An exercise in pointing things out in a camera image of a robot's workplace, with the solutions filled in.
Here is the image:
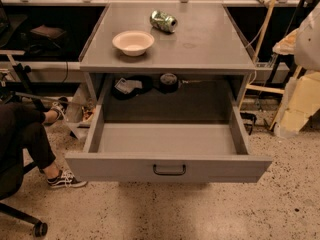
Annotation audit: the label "grey top drawer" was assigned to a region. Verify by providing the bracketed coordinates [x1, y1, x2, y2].
[64, 78, 273, 184]

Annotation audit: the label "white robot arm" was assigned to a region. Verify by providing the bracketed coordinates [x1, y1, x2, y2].
[294, 3, 320, 71]

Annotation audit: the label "grey metal drawer cabinet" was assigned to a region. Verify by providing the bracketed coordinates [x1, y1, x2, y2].
[80, 2, 254, 109]

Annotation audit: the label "black tape roll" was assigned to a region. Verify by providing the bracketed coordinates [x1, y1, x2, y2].
[159, 73, 179, 93]

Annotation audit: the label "black pouch with paper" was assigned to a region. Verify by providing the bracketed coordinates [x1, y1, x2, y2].
[111, 75, 153, 100]

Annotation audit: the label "white paper bowl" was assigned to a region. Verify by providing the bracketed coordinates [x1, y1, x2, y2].
[112, 31, 154, 57]

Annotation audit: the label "crushed green soda can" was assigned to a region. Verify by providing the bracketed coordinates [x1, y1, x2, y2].
[149, 10, 178, 33]

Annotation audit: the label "black white sneaker far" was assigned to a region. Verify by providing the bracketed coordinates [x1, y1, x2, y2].
[51, 97, 68, 119]

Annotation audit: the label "black white sneaker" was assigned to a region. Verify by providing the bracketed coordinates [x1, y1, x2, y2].
[51, 97, 68, 119]
[47, 171, 87, 189]

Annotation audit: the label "black white sneaker near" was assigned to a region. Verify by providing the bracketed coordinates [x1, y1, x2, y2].
[47, 171, 87, 189]

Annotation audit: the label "seated person's black-trousered legs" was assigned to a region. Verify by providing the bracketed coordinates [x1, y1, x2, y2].
[0, 103, 61, 181]

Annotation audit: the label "black office chair base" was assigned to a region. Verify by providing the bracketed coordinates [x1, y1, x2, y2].
[0, 162, 48, 238]

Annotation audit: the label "wooden frame stand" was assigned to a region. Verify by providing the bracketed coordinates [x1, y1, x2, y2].
[238, 0, 303, 111]

